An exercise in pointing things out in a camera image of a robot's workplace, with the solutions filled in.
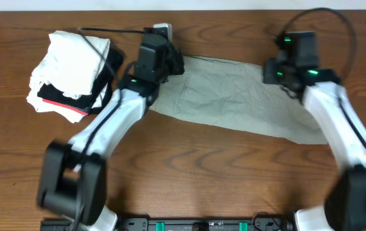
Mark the khaki green shorts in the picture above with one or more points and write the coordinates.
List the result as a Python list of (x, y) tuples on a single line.
[(231, 95)]

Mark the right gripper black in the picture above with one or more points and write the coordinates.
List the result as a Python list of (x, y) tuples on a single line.
[(271, 70)]

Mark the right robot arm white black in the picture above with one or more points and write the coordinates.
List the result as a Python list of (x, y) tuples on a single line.
[(321, 93)]

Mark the white folded garment on top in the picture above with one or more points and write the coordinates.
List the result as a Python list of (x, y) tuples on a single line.
[(71, 64)]

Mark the black folded garment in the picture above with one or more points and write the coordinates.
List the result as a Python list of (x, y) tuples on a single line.
[(51, 93)]

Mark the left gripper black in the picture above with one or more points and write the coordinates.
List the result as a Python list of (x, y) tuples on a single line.
[(174, 63)]

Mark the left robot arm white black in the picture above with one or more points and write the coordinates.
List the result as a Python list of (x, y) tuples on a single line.
[(73, 181)]

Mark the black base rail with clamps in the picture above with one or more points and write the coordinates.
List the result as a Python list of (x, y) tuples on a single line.
[(262, 221)]

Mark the white garment at stack bottom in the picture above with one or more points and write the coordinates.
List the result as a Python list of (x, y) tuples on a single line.
[(71, 113)]

